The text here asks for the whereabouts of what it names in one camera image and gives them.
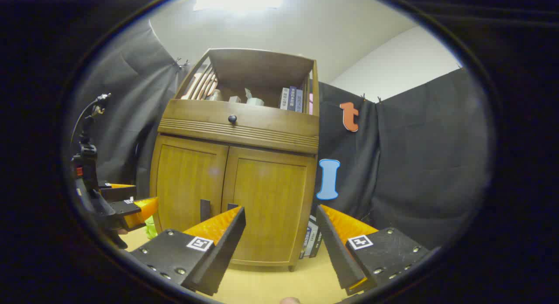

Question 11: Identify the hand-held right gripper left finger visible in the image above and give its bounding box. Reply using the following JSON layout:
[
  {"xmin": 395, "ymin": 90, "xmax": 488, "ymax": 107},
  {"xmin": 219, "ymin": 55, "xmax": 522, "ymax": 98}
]
[{"xmin": 130, "ymin": 206, "xmax": 246, "ymax": 297}]

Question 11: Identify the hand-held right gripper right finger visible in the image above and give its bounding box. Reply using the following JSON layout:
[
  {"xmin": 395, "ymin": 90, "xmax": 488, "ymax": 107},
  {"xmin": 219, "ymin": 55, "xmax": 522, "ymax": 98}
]
[{"xmin": 315, "ymin": 204, "xmax": 437, "ymax": 296}]

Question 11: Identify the wooden shoe cabinet door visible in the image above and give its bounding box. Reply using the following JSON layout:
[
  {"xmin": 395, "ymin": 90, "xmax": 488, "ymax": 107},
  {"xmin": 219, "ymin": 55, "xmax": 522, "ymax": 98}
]
[
  {"xmin": 151, "ymin": 135, "xmax": 228, "ymax": 235},
  {"xmin": 221, "ymin": 146, "xmax": 316, "ymax": 266}
]

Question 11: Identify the wooden double-door shoe cabinet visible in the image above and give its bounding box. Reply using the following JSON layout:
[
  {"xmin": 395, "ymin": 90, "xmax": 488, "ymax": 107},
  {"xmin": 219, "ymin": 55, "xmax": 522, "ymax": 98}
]
[{"xmin": 150, "ymin": 48, "xmax": 320, "ymax": 272}]

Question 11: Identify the wooden cabinet drawer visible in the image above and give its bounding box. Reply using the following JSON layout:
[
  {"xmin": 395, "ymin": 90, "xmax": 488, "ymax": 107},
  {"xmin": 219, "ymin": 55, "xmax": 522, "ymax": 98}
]
[{"xmin": 158, "ymin": 99, "xmax": 320, "ymax": 155}]

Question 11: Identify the blue and white book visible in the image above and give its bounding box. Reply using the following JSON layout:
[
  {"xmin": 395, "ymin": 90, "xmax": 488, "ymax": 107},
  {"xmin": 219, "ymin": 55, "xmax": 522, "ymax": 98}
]
[{"xmin": 299, "ymin": 214, "xmax": 324, "ymax": 259}]

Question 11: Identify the black backdrop cloth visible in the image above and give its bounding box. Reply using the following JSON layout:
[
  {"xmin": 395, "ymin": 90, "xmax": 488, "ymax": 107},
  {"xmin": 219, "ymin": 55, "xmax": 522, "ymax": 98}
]
[{"xmin": 66, "ymin": 18, "xmax": 492, "ymax": 252}]

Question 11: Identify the white cup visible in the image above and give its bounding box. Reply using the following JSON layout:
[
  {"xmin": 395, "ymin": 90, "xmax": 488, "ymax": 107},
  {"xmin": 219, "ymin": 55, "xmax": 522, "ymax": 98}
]
[{"xmin": 245, "ymin": 88, "xmax": 265, "ymax": 107}]

